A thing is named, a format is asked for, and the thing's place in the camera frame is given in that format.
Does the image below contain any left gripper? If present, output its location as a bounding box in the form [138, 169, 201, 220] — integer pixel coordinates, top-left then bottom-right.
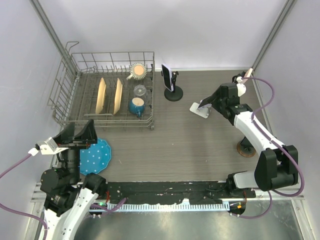
[54, 118, 98, 183]

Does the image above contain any lavender case phone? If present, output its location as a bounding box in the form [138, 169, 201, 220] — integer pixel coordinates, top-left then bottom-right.
[197, 96, 213, 110]

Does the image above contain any wooden base phone stand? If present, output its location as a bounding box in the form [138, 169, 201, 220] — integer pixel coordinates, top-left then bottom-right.
[236, 137, 256, 158]

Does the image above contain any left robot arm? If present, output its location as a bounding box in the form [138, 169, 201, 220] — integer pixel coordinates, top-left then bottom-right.
[38, 119, 108, 240]

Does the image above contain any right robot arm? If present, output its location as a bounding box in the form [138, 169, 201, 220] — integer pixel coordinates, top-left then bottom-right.
[198, 83, 299, 198]

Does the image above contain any white folding phone stand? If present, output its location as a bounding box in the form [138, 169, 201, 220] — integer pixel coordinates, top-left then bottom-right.
[189, 102, 212, 119]

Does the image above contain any black gooseneck phone stand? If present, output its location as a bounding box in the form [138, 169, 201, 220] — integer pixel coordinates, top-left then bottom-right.
[232, 71, 248, 85]

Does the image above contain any black round-base phone stand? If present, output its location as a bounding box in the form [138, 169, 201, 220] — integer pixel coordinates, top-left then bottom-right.
[164, 71, 184, 102]

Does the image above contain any pink phone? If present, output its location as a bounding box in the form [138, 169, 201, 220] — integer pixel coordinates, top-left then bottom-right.
[244, 67, 253, 78]

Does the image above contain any phone in white case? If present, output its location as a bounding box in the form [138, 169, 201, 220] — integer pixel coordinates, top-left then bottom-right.
[161, 64, 174, 92]

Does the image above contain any blue polka dot plate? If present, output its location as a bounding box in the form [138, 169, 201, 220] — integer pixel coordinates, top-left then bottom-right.
[79, 138, 112, 176]

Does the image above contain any left yellow plate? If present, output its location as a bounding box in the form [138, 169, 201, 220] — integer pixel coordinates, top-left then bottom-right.
[95, 77, 107, 114]

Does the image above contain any yellow plate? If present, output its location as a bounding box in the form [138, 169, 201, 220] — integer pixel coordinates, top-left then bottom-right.
[95, 77, 107, 114]
[113, 78, 123, 115]

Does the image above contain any right yellow plate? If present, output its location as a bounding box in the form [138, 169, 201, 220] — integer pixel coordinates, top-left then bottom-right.
[113, 78, 123, 115]

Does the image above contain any blue ceramic mug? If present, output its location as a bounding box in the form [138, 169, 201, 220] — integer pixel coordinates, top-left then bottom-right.
[128, 97, 145, 118]

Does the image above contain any clear glass cup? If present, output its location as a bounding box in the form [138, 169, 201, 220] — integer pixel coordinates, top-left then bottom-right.
[133, 84, 151, 104]

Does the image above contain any cream ribbed mug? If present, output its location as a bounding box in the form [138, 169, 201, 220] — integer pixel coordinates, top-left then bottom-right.
[126, 62, 147, 81]

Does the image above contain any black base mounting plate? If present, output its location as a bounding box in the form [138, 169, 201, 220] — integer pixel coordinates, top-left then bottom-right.
[107, 181, 256, 205]

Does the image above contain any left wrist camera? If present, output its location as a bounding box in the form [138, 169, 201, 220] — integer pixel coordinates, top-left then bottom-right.
[35, 137, 68, 155]

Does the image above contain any grey wire dish rack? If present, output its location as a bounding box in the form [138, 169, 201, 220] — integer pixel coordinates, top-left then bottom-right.
[47, 41, 155, 130]

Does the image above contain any white slotted cable duct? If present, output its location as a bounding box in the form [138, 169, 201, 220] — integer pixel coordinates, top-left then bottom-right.
[116, 201, 230, 212]

